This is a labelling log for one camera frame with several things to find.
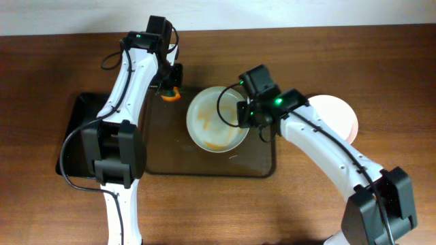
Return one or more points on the white plate with red streaks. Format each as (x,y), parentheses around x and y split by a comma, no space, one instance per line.
(337,114)

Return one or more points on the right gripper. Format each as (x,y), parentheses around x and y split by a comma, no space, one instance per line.
(243,114)

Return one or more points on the green and orange sponge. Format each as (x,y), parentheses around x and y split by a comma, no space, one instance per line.
(171,95)

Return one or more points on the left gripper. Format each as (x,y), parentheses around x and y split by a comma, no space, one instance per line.
(171,83)

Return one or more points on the black sponge tray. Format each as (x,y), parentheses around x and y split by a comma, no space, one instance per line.
(86,107)

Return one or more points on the brown serving tray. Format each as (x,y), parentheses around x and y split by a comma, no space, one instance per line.
(171,151)

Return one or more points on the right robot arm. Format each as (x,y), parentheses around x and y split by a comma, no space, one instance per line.
(380,206)

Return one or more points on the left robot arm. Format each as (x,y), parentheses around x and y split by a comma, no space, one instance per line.
(113,146)

